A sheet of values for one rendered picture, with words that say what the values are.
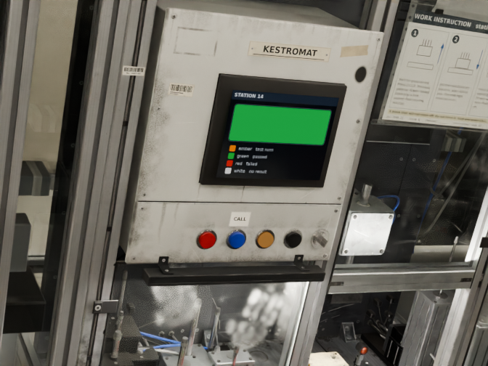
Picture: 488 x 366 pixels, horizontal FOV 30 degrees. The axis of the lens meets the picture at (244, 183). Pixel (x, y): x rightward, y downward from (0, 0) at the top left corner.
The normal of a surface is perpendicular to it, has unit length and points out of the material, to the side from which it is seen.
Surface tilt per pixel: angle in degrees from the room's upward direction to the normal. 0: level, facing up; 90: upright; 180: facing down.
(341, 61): 90
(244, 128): 90
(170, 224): 90
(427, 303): 90
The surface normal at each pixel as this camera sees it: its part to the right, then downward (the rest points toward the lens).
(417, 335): -0.90, -0.02
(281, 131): 0.40, 0.39
